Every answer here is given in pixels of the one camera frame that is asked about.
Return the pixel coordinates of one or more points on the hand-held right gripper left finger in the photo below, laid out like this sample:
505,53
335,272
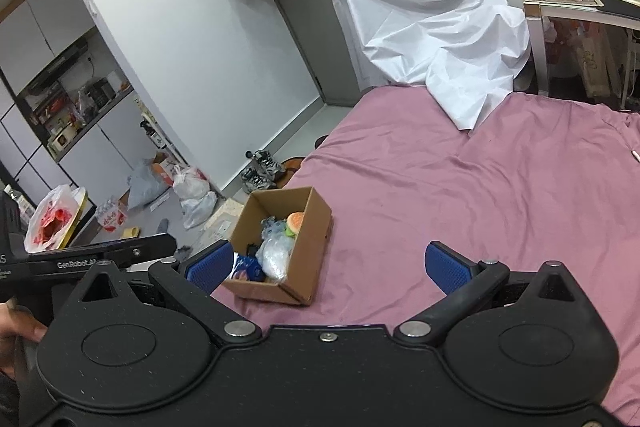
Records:
210,268

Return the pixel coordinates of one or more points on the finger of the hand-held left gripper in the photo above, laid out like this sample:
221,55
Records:
100,252

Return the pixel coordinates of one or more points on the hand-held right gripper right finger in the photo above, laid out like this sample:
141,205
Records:
447,268

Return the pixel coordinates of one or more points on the blue packet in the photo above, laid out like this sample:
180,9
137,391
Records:
246,268

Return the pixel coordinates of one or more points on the clear plastic bag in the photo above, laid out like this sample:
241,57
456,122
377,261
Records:
275,257

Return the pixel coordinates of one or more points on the burger plush toy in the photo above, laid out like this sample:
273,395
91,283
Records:
295,222

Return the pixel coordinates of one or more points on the cardboard box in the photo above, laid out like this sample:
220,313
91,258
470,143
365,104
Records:
310,257

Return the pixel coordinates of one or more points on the person's left hand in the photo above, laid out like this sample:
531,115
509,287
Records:
20,324

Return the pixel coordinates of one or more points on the yellow slipper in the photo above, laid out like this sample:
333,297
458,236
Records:
131,232

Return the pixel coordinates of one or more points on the water bottle pack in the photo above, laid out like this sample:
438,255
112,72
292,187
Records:
111,214

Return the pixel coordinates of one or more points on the red white plastic bag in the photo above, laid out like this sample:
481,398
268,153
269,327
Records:
50,219

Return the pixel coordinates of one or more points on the bed with pink sheet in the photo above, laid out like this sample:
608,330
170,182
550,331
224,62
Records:
475,207

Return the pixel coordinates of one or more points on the grey plastic bag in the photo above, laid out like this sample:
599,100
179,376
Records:
147,187

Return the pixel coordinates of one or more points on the black kitchen appliance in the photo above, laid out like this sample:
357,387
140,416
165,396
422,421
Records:
102,94

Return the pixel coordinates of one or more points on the white kitchen cabinets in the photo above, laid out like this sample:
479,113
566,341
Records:
30,32

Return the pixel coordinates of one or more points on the white cover sheet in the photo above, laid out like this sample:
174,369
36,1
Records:
425,37

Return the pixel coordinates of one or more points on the paper bag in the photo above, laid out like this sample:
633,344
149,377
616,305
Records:
597,62

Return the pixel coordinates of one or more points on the grey door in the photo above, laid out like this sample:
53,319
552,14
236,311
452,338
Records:
320,32

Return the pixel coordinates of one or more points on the white desk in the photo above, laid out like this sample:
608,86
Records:
565,9

